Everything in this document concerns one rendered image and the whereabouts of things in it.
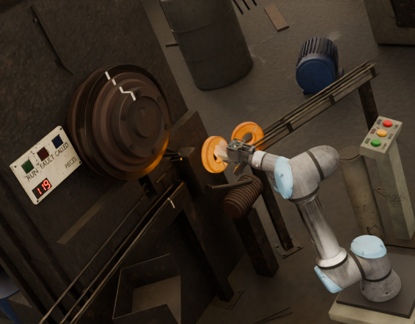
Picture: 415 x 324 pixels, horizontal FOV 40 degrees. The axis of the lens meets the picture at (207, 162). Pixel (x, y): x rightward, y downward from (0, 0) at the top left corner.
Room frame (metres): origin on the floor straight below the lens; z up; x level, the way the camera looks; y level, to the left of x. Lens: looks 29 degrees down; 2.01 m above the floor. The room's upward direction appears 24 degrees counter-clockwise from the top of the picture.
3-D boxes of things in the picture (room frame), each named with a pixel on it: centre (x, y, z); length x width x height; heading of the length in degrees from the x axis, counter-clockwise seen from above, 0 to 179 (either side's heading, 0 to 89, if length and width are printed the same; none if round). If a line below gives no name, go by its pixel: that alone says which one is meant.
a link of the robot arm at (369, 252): (1.60, -0.41, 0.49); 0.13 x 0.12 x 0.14; 94
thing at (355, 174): (2.23, -0.62, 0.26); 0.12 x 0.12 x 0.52
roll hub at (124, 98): (2.13, 0.17, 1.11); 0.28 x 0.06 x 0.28; 134
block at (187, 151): (2.38, 0.08, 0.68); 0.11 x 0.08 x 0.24; 44
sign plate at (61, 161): (2.05, 0.56, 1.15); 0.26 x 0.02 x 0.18; 134
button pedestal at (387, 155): (2.15, -0.76, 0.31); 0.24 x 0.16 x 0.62; 134
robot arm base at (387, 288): (1.60, -0.42, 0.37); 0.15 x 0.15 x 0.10
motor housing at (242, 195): (2.34, -0.09, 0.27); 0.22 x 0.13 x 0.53; 134
